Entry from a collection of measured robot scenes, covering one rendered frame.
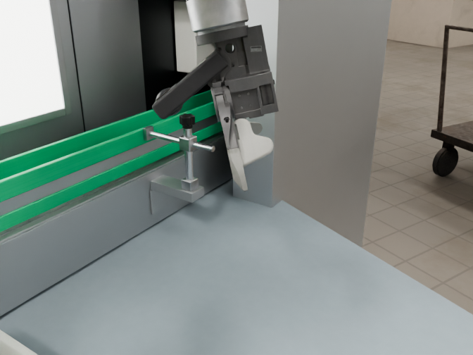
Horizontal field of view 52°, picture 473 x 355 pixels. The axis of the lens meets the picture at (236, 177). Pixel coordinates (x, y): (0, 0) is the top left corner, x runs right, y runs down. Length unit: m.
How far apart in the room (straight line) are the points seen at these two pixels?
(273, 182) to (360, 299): 0.37
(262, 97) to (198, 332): 0.37
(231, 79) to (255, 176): 0.51
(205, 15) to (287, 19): 0.44
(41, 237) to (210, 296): 0.30
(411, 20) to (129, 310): 8.31
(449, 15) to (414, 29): 0.64
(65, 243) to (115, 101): 0.42
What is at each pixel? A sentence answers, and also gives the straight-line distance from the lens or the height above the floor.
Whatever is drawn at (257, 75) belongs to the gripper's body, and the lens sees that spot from 0.64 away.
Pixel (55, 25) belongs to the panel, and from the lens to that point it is 1.05.
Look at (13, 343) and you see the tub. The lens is 0.70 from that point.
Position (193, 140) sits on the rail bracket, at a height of 0.96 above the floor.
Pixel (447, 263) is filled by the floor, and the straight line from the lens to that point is 2.48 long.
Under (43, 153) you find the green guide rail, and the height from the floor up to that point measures 0.95.
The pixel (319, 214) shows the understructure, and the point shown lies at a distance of 1.43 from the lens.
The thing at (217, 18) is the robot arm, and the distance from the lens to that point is 0.63.
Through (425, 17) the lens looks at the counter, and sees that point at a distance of 8.74.
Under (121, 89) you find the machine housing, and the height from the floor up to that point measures 0.99.
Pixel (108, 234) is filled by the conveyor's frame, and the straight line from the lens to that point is 0.98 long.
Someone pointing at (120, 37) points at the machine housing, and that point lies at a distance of 1.20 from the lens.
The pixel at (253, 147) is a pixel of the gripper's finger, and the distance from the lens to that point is 0.62.
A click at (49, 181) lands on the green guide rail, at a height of 0.94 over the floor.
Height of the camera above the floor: 1.28
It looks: 24 degrees down
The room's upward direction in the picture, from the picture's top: straight up
